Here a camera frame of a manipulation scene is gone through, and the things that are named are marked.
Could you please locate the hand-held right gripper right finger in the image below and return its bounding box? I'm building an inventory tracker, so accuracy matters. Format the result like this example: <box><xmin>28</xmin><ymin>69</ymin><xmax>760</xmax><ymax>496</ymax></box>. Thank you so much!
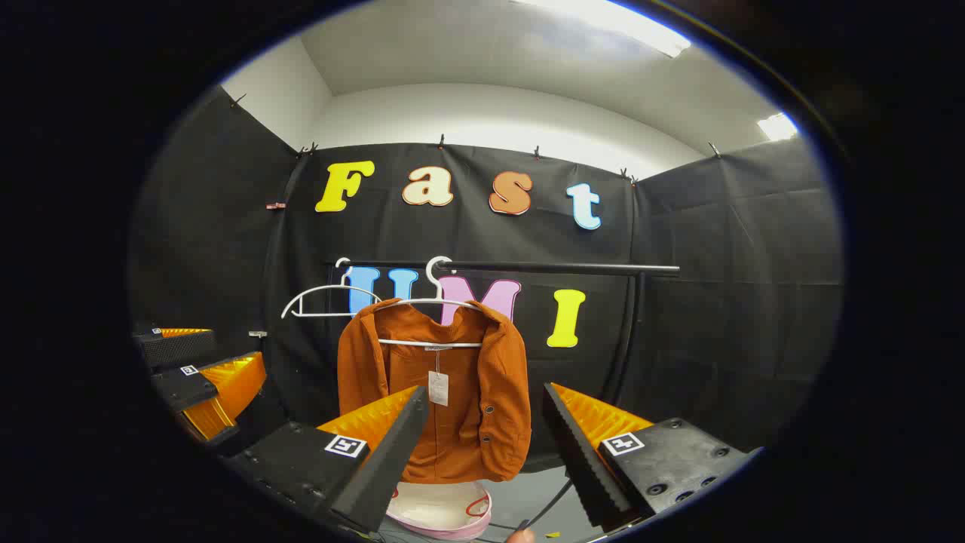
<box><xmin>543</xmin><ymin>382</ymin><xmax>762</xmax><ymax>530</ymax></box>

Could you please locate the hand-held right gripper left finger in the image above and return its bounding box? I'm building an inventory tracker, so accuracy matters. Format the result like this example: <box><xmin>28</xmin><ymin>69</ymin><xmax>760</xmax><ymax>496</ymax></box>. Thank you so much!
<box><xmin>226</xmin><ymin>385</ymin><xmax>430</xmax><ymax>536</ymax></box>

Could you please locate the white pink-rimmed laundry hamper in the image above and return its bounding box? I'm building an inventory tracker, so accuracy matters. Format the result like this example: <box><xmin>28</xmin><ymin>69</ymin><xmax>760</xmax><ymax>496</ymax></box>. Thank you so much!
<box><xmin>384</xmin><ymin>481</ymin><xmax>495</xmax><ymax>541</ymax></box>

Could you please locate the orange corduroy shirt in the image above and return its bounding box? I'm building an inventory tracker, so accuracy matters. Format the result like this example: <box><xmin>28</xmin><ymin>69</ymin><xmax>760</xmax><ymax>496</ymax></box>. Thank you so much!
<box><xmin>337</xmin><ymin>298</ymin><xmax>532</xmax><ymax>485</ymax></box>

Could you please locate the white clothes hanger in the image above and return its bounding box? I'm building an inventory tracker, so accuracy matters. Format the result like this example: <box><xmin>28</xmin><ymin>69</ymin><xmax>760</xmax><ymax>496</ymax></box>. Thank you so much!
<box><xmin>375</xmin><ymin>255</ymin><xmax>483</xmax><ymax>349</ymax></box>

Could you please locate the empty white hanger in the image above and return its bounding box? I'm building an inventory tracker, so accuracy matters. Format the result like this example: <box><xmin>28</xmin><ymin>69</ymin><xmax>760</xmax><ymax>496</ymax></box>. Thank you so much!
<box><xmin>280</xmin><ymin>256</ymin><xmax>381</xmax><ymax>320</ymax></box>

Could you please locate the black clothes rack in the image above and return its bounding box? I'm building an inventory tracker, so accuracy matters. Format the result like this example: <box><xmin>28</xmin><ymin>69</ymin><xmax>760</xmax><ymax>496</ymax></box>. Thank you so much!
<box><xmin>324</xmin><ymin>259</ymin><xmax>681</xmax><ymax>412</ymax></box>

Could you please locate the row of black cloth clips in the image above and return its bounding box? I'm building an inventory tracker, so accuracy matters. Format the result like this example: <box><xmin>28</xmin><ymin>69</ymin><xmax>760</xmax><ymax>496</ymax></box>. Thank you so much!
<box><xmin>230</xmin><ymin>92</ymin><xmax>721</xmax><ymax>186</ymax></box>

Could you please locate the small ceiling light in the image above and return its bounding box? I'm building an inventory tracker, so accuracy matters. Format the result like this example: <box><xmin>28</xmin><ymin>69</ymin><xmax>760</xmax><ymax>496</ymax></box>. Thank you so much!
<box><xmin>756</xmin><ymin>112</ymin><xmax>800</xmax><ymax>142</ymax></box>

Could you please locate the long ceiling light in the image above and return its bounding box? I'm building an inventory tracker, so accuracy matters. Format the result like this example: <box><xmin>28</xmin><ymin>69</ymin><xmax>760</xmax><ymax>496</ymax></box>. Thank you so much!
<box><xmin>513</xmin><ymin>0</ymin><xmax>692</xmax><ymax>59</ymax></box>

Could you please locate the black cable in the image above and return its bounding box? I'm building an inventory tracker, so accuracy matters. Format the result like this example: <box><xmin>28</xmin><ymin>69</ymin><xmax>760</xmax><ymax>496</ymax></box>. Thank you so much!
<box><xmin>490</xmin><ymin>479</ymin><xmax>575</xmax><ymax>532</ymax></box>

